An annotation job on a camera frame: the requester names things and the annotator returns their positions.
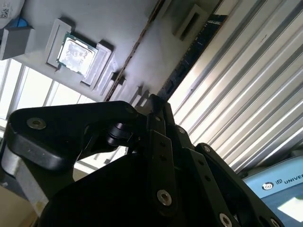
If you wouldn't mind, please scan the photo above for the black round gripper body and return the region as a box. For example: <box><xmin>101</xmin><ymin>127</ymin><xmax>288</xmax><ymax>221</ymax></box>
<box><xmin>39</xmin><ymin>151</ymin><xmax>222</xmax><ymax>227</ymax></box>

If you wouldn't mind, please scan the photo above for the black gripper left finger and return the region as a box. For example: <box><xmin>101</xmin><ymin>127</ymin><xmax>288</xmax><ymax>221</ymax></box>
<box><xmin>4</xmin><ymin>94</ymin><xmax>180</xmax><ymax>218</ymax></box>

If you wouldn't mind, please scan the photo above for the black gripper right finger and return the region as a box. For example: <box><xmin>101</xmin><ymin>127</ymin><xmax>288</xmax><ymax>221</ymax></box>
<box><xmin>163</xmin><ymin>101</ymin><xmax>285</xmax><ymax>227</ymax></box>

